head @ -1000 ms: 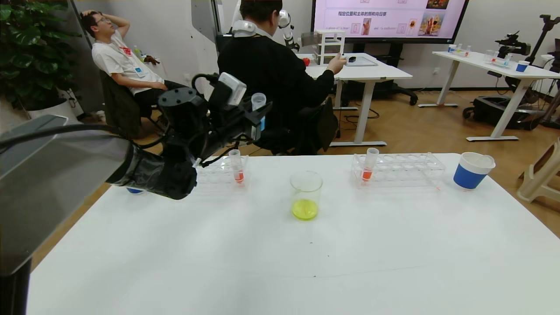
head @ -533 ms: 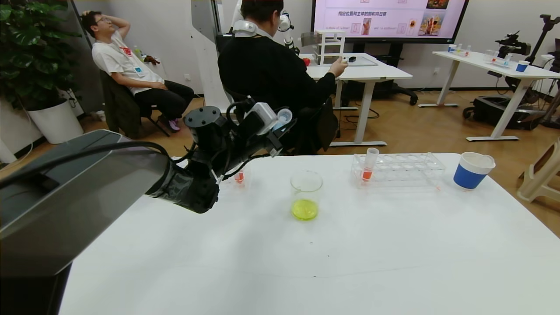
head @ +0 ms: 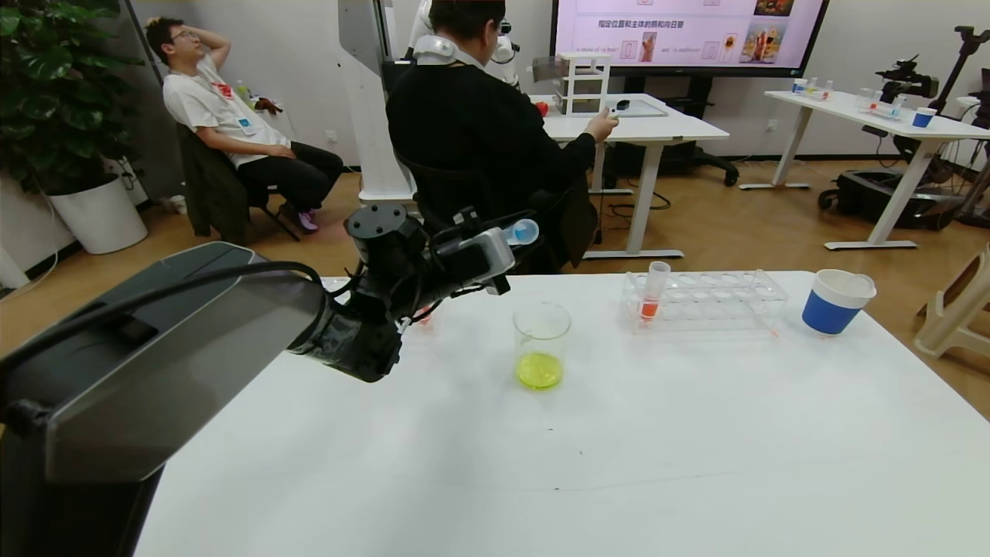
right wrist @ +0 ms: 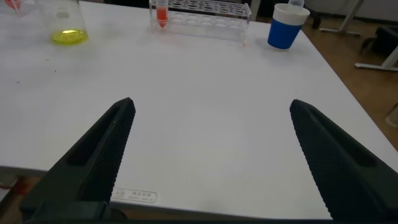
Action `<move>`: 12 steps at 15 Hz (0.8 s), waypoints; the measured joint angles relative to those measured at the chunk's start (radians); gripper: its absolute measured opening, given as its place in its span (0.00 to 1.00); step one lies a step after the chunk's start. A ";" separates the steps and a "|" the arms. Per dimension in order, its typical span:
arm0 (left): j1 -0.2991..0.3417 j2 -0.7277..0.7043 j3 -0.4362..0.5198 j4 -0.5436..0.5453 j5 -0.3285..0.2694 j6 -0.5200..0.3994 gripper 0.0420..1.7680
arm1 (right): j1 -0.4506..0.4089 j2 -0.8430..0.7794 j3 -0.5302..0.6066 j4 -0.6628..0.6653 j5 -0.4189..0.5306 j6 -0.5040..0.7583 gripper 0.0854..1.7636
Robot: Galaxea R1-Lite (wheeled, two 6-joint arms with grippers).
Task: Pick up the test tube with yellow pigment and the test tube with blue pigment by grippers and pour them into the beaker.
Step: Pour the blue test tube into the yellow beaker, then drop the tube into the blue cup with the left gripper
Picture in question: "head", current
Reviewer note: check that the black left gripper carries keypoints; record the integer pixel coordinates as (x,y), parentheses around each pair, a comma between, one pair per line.
(441,271)

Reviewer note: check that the test tube with blue liquid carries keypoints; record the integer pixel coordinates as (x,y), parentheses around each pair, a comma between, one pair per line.
(524,232)

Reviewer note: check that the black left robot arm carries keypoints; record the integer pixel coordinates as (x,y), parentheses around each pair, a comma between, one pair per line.
(155,363)

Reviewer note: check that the white humanoid robot arm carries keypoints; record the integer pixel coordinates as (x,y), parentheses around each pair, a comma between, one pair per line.
(506,54)

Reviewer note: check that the test tube with orange liquid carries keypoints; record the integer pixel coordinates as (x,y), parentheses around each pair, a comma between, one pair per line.
(425,316)
(649,309)

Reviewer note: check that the clear glass beaker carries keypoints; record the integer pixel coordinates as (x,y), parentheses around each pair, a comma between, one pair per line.
(539,371)

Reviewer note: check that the small test tube rack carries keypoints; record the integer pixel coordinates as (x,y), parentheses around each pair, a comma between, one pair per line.
(885,112)
(816,94)

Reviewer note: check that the small glass beaker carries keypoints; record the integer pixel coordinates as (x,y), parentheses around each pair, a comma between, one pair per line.
(863,100)

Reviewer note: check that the black office chair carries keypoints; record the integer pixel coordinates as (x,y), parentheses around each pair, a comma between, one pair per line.
(448,182)

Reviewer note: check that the person in black sweater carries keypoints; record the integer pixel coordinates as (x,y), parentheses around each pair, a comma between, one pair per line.
(479,124)

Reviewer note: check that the white robot column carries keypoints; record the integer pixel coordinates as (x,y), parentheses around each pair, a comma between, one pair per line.
(363,93)

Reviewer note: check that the grey tablet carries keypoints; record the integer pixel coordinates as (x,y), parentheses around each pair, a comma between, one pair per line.
(642,111)

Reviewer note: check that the black folding chair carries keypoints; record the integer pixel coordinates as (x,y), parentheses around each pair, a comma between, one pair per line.
(282,224)

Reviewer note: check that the white neck massager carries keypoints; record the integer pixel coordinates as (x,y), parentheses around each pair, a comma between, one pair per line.
(433,48)

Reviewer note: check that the white drawer organizer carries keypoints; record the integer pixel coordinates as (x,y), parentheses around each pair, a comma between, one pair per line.
(584,57)

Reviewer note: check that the white standing desk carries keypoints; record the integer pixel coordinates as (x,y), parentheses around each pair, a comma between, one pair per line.
(681,128)
(843,107)

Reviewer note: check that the black display stand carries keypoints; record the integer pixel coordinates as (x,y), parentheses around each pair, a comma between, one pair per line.
(696,91)

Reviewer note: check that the dark green jacket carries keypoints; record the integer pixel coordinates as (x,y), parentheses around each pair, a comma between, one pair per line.
(213,193)

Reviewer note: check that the person in white t-shirt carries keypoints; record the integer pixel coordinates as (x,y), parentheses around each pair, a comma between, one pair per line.
(216,108)

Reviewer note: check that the blue paper cup white rim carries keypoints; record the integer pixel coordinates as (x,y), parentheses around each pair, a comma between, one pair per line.
(827,313)

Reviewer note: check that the white plant pot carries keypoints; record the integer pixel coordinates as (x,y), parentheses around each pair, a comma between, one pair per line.
(100,216)

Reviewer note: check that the green leafy plant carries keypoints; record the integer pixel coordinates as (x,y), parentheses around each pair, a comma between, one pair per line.
(54,93)

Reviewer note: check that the beige plastic stool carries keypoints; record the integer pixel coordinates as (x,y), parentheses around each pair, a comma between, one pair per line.
(955,309)

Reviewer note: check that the black tripod stand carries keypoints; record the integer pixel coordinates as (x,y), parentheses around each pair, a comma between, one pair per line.
(963,52)

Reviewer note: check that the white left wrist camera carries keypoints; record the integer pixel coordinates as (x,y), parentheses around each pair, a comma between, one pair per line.
(487,255)

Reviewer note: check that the large wall display screen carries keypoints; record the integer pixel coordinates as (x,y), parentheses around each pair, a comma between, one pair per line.
(696,23)

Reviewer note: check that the black camera rig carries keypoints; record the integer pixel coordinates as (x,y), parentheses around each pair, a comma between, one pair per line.
(901,79)

